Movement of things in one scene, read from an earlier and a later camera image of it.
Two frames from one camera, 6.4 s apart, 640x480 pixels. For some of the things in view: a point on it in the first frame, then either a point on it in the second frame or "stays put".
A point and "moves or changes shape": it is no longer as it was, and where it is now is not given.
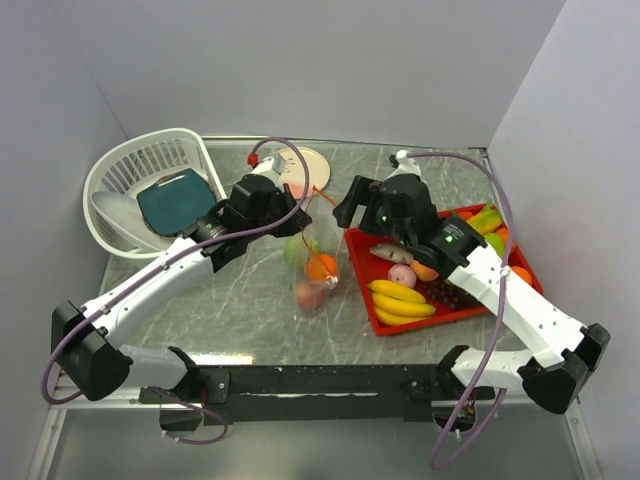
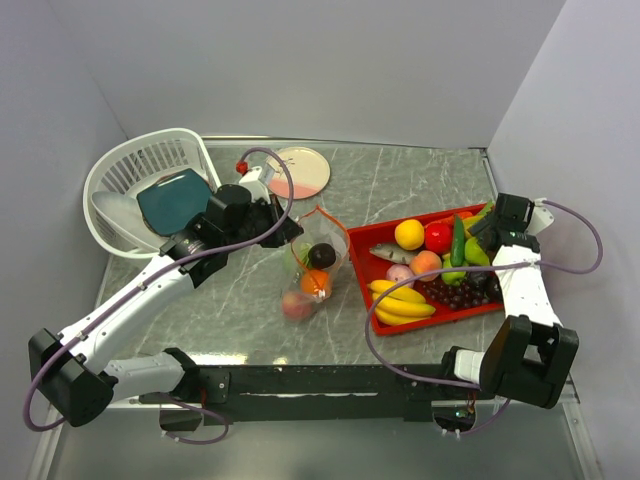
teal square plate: [175, 203] stays put
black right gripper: [359, 193] -> [481, 227]
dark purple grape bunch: [448, 294] stays put
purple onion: [402, 273] stays put
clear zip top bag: [314, 254] moves or changes shape
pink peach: [310, 295] -> [296, 305]
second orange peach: [423, 272] stays put
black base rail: [281, 394] stays put
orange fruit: [319, 266] -> [314, 280]
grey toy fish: [392, 252] stays put
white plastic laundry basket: [129, 164] stays put
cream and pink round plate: [294, 175] stays put
